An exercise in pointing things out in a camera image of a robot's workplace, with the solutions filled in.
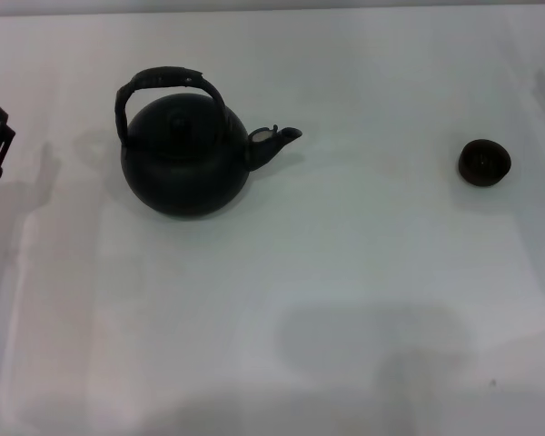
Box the black round teapot with handle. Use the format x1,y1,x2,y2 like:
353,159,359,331
114,64,303,220

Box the small dark brown teacup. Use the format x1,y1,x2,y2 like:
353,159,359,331
457,139,513,187

